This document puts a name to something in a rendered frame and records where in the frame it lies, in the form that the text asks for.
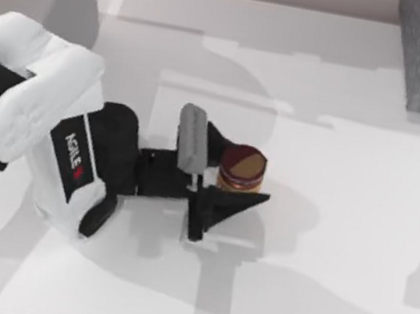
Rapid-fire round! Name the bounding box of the brown jar with red lid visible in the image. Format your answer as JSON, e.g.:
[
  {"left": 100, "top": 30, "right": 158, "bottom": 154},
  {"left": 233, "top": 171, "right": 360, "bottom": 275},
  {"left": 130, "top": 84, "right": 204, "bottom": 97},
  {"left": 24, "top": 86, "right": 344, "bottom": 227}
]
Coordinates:
[{"left": 213, "top": 140, "right": 271, "bottom": 198}]

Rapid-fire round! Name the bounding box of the pale grey rounded box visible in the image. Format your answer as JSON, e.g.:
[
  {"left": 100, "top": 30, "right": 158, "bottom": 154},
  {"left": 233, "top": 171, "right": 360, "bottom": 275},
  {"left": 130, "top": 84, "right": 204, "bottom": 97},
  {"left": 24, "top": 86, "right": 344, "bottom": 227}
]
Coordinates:
[{"left": 169, "top": 101, "right": 218, "bottom": 178}]

